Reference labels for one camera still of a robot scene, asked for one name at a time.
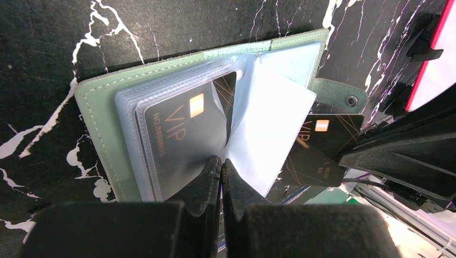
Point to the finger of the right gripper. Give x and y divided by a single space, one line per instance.
414 154

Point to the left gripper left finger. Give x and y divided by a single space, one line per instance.
186 225

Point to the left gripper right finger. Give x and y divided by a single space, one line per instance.
255 227

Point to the black credit card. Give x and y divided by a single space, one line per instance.
314 157
182 131

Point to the mint green card holder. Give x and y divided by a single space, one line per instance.
275 90

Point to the pink framed whiteboard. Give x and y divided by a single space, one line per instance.
437 73

